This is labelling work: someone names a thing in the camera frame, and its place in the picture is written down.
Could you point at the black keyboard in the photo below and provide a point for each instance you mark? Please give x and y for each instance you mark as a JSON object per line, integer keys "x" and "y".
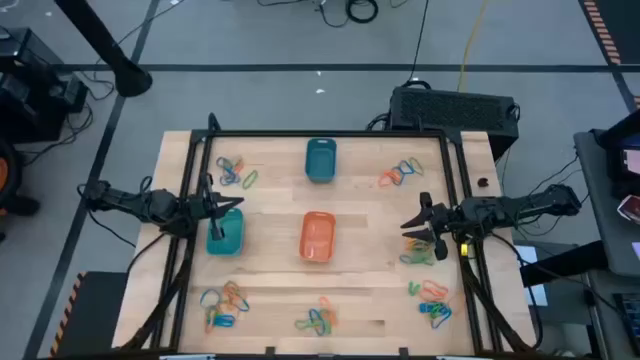
{"x": 631, "y": 320}

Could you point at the grey desk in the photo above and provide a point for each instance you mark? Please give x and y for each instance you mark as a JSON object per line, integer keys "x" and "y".
{"x": 592, "y": 210}

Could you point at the hazard-striped black mat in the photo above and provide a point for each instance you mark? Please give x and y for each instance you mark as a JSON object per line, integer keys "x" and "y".
{"x": 95, "y": 315}
{"x": 625, "y": 25}

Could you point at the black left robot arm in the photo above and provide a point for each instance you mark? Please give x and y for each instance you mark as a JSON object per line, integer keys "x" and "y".
{"x": 150, "y": 205}

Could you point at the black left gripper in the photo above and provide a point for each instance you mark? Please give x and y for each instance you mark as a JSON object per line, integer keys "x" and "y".
{"x": 202, "y": 207}

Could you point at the silver aluminium bar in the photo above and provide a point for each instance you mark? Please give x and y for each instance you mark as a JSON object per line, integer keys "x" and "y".
{"x": 187, "y": 357}

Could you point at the orange plastic basket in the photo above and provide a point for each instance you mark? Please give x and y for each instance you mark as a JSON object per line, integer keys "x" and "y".
{"x": 317, "y": 237}

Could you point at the black metal table frame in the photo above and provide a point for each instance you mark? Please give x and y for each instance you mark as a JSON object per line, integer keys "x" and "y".
{"x": 325, "y": 133}

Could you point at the red white card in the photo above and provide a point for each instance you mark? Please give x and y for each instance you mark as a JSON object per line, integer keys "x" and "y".
{"x": 631, "y": 209}

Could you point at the black and orange machine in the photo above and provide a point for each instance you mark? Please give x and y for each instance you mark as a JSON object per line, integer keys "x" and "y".
{"x": 20, "y": 205}

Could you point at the black computer case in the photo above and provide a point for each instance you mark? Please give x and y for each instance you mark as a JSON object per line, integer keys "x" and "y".
{"x": 450, "y": 112}

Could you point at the black monitor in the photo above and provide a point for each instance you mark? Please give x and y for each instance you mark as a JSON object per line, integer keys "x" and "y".
{"x": 612, "y": 135}

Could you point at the small dark brown object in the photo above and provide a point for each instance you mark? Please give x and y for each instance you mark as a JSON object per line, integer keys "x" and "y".
{"x": 483, "y": 182}

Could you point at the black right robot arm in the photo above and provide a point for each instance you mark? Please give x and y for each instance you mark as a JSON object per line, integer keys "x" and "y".
{"x": 500, "y": 207}

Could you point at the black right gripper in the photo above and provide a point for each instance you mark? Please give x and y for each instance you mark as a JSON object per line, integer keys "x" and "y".
{"x": 442, "y": 220}

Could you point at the dark teal plastic basket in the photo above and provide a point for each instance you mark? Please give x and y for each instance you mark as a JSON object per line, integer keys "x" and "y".
{"x": 320, "y": 162}

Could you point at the black equipment cart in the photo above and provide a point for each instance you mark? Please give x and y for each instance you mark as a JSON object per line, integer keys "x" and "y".
{"x": 30, "y": 105}

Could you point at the black pole stand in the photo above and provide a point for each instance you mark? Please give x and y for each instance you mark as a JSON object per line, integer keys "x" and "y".
{"x": 100, "y": 40}

